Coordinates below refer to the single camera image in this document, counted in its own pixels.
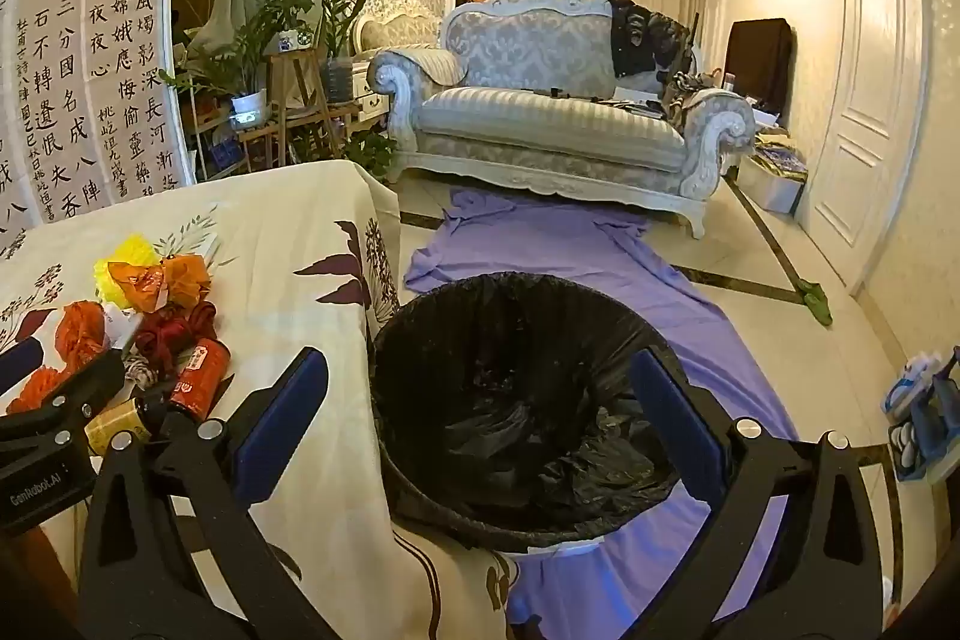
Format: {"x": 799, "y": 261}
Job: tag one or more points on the ornate grey sofa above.
{"x": 547, "y": 130}

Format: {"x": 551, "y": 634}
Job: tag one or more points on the blue shoe rack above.
{"x": 926, "y": 415}

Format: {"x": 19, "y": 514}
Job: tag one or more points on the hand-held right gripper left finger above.
{"x": 281, "y": 419}

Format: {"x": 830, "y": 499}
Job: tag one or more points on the small yellow bottle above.
{"x": 112, "y": 430}

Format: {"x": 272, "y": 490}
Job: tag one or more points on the white paper card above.
{"x": 121, "y": 325}

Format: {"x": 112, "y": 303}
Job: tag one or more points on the purple floor cloth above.
{"x": 570, "y": 250}

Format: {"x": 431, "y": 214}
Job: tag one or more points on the cream ornate armchair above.
{"x": 394, "y": 29}

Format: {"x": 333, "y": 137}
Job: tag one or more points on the white side cabinet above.
{"x": 369, "y": 89}

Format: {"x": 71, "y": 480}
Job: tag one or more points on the white storage box with items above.
{"x": 772, "y": 179}

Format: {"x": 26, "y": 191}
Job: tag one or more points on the floral cream tablecloth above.
{"x": 285, "y": 220}

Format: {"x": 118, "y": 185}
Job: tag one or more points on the black jacket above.
{"x": 645, "y": 36}

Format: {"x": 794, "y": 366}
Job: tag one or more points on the patterned cloth on sofa arm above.
{"x": 686, "y": 93}

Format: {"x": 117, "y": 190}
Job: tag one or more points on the waste bin with black liner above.
{"x": 525, "y": 385}

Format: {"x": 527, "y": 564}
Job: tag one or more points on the wooden plant stand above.
{"x": 296, "y": 85}

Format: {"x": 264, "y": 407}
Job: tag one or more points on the dark red cloth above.
{"x": 172, "y": 332}

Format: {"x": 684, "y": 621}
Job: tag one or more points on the plant shelf rack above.
{"x": 210, "y": 141}

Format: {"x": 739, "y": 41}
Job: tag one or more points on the potted plant in white pot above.
{"x": 247, "y": 106}

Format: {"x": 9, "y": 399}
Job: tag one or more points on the small leafy floor plant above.
{"x": 369, "y": 154}

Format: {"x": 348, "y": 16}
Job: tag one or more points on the white panelled door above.
{"x": 862, "y": 85}

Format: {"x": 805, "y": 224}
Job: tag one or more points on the blue and white porcelain pot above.
{"x": 294, "y": 39}

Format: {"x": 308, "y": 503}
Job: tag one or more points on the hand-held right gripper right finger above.
{"x": 679, "y": 422}

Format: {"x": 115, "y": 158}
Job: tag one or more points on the red can with label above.
{"x": 196, "y": 377}

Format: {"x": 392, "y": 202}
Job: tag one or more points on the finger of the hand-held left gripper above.
{"x": 75, "y": 385}
{"x": 19, "y": 364}

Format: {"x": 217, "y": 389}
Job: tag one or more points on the tall plant in dark pot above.
{"x": 337, "y": 25}

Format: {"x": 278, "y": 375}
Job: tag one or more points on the yellow foam net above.
{"x": 124, "y": 254}

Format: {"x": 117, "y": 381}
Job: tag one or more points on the striped twine bundle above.
{"x": 141, "y": 374}

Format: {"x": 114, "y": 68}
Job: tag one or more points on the dark brown covered cabinet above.
{"x": 759, "y": 66}

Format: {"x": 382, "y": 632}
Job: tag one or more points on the orange plastic wrapper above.
{"x": 161, "y": 284}

